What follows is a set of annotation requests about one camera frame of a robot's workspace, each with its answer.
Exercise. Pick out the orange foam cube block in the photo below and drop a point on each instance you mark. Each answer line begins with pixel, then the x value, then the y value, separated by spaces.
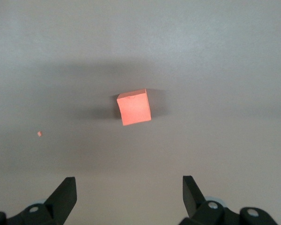
pixel 134 109

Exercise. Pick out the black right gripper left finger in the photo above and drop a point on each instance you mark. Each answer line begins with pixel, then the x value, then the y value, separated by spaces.
pixel 61 201

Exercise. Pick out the tiny orange foam crumb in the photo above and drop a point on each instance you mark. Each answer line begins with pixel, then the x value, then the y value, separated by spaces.
pixel 39 134

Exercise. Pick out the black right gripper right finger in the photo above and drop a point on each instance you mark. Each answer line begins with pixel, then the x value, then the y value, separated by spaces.
pixel 192 199

